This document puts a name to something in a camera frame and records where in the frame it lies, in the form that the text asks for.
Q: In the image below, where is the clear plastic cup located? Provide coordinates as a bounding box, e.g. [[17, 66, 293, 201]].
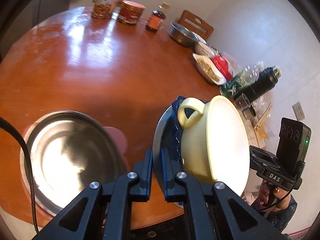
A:
[[234, 93, 251, 111]]

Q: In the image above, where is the red round tin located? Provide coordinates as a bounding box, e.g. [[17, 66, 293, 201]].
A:
[[117, 0, 145, 25]]

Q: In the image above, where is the cream bowl with handle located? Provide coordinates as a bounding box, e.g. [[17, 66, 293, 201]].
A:
[[177, 95, 250, 196]]

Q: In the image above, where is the pink bear-shaped plate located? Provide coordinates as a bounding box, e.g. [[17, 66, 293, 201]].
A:
[[24, 126, 130, 216]]

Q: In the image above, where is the small dark cup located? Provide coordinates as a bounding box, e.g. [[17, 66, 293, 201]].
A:
[[242, 106, 256, 120]]

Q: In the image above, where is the steel bowl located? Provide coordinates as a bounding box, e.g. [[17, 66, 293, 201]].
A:
[[168, 22, 200, 48]]

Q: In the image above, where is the wooden rack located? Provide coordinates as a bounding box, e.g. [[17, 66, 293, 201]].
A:
[[253, 103, 272, 140]]

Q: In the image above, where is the brown sauce bottle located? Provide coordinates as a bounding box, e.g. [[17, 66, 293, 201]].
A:
[[145, 2, 170, 33]]

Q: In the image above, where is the clear jar with snacks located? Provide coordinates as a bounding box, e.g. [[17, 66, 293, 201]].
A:
[[91, 0, 120, 20]]

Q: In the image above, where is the wall power socket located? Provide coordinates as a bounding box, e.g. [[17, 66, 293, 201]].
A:
[[292, 102, 305, 121]]

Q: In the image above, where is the red snack packet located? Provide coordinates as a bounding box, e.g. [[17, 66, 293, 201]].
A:
[[211, 55, 234, 81]]

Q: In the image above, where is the black tracking camera box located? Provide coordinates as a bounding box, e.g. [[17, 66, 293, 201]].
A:
[[276, 117, 311, 177]]

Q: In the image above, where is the person's right hand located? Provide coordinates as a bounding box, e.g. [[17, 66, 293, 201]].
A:
[[251, 180, 291, 212]]

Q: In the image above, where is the green plastic bottle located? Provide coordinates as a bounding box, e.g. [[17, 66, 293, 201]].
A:
[[219, 62, 265, 99]]

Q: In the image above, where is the white dish with seeds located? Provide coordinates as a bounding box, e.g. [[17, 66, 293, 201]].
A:
[[193, 53, 226, 86]]

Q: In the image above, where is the black thermos flask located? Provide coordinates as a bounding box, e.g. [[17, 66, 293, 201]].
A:
[[234, 66, 281, 103]]

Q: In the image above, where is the black cable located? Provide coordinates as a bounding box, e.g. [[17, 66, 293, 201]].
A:
[[0, 116, 40, 234]]

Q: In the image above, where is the small steel plate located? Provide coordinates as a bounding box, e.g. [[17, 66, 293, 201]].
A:
[[152, 103, 186, 209]]

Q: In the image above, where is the white ceramic bowl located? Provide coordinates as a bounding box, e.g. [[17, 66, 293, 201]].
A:
[[194, 41, 215, 58]]

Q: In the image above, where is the large steel plate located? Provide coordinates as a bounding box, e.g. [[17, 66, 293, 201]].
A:
[[24, 111, 126, 216]]

